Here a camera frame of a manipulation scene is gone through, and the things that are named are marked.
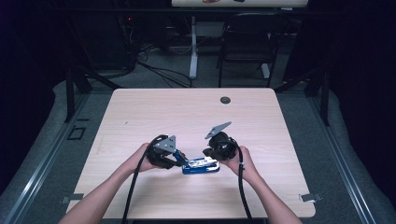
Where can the black folding chair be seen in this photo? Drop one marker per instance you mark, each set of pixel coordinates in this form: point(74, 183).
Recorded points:
point(249, 43)

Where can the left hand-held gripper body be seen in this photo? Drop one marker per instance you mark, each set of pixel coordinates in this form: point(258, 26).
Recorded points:
point(162, 152)

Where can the blue stapler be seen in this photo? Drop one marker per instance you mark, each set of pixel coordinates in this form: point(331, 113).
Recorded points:
point(200, 166)

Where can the grey tape piece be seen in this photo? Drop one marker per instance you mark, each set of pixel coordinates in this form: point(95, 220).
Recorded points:
point(73, 197)
point(309, 197)

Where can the dark equipment with red light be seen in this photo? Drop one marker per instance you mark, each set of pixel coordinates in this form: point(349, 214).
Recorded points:
point(127, 37)

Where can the black round table grommet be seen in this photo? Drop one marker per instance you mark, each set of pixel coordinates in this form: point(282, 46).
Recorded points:
point(225, 100)

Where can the person's right hand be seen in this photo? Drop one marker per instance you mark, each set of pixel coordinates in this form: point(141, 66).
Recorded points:
point(244, 165)

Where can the short white desk foot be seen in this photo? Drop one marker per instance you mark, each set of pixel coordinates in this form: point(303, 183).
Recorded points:
point(265, 71)

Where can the person's left hand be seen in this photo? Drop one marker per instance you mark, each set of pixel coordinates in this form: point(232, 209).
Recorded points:
point(138, 161)

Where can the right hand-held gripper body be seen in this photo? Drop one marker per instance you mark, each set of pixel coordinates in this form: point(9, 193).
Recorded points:
point(224, 147)

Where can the small black tape strip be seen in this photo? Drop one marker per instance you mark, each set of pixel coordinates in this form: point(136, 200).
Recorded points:
point(82, 119)

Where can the white desk leg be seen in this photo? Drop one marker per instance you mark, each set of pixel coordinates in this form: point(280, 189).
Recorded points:
point(193, 53)

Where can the aluminium floor rail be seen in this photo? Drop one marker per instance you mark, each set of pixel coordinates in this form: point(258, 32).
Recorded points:
point(342, 168)
point(46, 161)

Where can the black metal stand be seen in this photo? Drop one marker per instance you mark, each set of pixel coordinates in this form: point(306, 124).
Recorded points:
point(324, 99)
point(70, 93)

